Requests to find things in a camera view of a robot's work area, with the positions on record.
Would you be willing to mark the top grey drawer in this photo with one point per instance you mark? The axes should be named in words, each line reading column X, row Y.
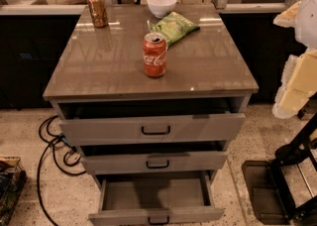
column 159, row 129

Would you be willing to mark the basket with items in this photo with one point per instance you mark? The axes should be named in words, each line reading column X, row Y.
column 12, row 180

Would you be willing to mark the bottom grey drawer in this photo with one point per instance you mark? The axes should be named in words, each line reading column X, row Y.
column 156, row 199

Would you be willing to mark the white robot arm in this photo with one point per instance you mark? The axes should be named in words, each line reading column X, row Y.
column 305, row 30

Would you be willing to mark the green jalapeno chip bag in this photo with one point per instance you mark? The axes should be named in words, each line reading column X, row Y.
column 173, row 27

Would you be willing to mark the red Coca-Cola can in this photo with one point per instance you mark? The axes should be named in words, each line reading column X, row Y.
column 154, row 53

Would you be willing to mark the grey drawer cabinet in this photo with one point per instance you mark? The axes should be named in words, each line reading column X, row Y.
column 101, row 74

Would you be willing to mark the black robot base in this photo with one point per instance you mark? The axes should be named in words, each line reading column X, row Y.
column 269, row 193

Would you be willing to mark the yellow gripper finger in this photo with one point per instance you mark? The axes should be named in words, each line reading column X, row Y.
column 298, row 84
column 286, row 19

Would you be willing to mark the grey drawer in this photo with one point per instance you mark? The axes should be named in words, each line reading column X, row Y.
column 159, row 129
column 156, row 199
column 116, row 164

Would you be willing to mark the gold soda can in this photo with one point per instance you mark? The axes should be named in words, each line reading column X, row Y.
column 98, row 13

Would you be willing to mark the middle grey drawer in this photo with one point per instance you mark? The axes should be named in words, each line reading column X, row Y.
column 116, row 164

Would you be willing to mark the white bowl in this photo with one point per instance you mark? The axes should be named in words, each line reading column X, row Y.
column 161, row 8

